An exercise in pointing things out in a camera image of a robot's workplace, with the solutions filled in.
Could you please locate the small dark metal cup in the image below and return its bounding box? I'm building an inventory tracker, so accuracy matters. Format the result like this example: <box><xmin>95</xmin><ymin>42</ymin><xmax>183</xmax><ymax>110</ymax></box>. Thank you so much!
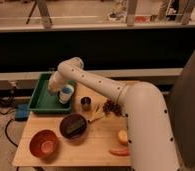
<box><xmin>81</xmin><ymin>97</ymin><xmax>91</xmax><ymax>111</ymax></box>

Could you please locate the dark brown bowl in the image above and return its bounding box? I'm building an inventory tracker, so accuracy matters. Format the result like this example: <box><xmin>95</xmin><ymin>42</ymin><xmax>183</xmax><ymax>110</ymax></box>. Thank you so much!
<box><xmin>59</xmin><ymin>114</ymin><xmax>87</xmax><ymax>139</ymax></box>

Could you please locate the black cable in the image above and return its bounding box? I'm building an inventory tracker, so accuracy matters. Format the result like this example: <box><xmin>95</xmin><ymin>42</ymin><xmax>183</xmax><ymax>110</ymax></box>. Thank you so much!
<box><xmin>0</xmin><ymin>96</ymin><xmax>19</xmax><ymax>148</ymax></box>

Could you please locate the white and blue cup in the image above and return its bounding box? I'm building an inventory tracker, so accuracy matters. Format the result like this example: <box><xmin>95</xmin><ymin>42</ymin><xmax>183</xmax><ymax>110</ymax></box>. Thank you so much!
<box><xmin>59</xmin><ymin>84</ymin><xmax>74</xmax><ymax>104</ymax></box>

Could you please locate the dark sponge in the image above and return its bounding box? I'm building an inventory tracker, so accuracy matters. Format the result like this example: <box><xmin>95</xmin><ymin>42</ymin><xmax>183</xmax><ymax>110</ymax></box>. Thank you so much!
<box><xmin>66</xmin><ymin>121</ymin><xmax>84</xmax><ymax>134</ymax></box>

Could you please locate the green plastic tray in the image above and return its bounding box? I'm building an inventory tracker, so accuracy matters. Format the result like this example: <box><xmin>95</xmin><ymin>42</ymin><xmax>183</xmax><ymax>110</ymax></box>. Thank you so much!
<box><xmin>28</xmin><ymin>73</ymin><xmax>73</xmax><ymax>114</ymax></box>

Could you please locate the yellow banana toy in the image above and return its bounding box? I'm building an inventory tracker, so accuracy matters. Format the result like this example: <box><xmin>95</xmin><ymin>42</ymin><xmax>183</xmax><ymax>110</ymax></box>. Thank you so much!
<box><xmin>88</xmin><ymin>104</ymin><xmax>105</xmax><ymax>123</ymax></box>

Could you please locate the orange bowl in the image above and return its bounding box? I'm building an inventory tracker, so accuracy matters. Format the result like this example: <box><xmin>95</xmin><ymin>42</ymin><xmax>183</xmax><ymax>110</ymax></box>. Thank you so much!
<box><xmin>29</xmin><ymin>130</ymin><xmax>58</xmax><ymax>159</ymax></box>

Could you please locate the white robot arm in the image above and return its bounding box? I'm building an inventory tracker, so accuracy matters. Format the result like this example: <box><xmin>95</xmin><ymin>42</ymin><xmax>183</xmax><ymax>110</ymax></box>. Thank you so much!
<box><xmin>48</xmin><ymin>57</ymin><xmax>180</xmax><ymax>171</ymax></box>

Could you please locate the dark grape bunch toy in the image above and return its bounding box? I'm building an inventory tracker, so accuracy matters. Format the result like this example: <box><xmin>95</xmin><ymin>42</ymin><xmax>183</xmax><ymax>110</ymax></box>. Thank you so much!
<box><xmin>103</xmin><ymin>100</ymin><xmax>122</xmax><ymax>116</ymax></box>

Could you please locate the yellow round fruit toy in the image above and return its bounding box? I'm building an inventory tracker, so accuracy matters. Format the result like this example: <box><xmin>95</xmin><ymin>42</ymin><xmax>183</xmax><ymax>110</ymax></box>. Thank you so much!
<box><xmin>118</xmin><ymin>130</ymin><xmax>128</xmax><ymax>145</ymax></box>

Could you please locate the blue power box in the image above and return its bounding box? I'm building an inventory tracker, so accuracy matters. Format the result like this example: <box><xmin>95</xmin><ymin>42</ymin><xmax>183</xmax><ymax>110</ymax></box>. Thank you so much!
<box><xmin>15</xmin><ymin>104</ymin><xmax>29</xmax><ymax>121</ymax></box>

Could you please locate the wooden table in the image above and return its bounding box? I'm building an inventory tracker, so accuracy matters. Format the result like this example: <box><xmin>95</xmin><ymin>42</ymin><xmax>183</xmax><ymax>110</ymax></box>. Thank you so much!
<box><xmin>12</xmin><ymin>79</ymin><xmax>140</xmax><ymax>168</ymax></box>

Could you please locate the orange carrot toy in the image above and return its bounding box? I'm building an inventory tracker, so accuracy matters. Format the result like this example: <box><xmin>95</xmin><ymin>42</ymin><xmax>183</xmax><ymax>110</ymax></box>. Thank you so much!
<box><xmin>109</xmin><ymin>148</ymin><xmax>130</xmax><ymax>156</ymax></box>

